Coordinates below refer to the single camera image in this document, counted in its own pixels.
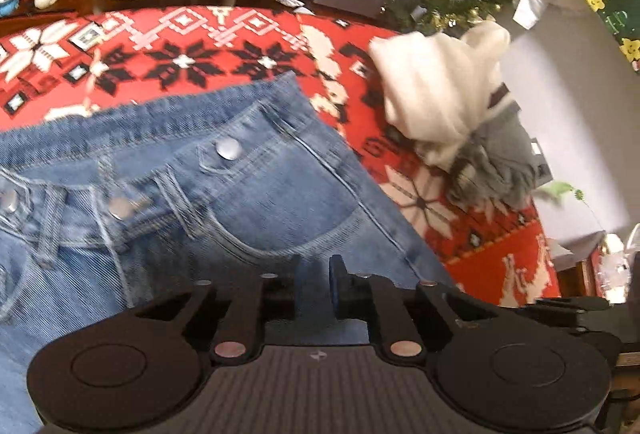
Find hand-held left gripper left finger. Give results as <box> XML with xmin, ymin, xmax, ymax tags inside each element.
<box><xmin>135</xmin><ymin>254</ymin><xmax>302</xmax><ymax>364</ymax></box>

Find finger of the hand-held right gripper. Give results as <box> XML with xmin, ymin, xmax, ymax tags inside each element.
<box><xmin>520</xmin><ymin>295</ymin><xmax>612</xmax><ymax>331</ymax></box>

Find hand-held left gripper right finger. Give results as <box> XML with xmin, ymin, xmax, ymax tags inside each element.
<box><xmin>328</xmin><ymin>254</ymin><xmax>493</xmax><ymax>363</ymax></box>

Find blue denim shorts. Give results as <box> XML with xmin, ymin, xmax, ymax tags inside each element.
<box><xmin>0</xmin><ymin>70</ymin><xmax>456</xmax><ymax>434</ymax></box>

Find wooden nightstand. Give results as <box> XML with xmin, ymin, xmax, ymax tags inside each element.
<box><xmin>555</xmin><ymin>231</ymin><xmax>640</xmax><ymax>305</ymax></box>

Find clear plastic cups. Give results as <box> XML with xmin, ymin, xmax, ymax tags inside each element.
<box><xmin>597</xmin><ymin>224</ymin><xmax>640</xmax><ymax>290</ymax></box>

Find green toy figurine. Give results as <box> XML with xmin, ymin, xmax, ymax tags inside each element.
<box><xmin>537</xmin><ymin>181</ymin><xmax>586</xmax><ymax>205</ymax></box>

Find grey knit sweater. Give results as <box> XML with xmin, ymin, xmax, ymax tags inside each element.
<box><xmin>447</xmin><ymin>102</ymin><xmax>548</xmax><ymax>210</ymax></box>

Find white sweater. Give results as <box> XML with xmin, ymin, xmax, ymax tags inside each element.
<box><xmin>369</xmin><ymin>22</ymin><xmax>516</xmax><ymax>167</ymax></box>

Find red patterned blanket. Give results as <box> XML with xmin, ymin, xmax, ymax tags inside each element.
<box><xmin>0</xmin><ymin>5</ymin><xmax>563</xmax><ymax>310</ymax></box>

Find white hanging cloth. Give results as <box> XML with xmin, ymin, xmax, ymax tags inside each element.
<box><xmin>512</xmin><ymin>0</ymin><xmax>546</xmax><ymax>28</ymax></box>

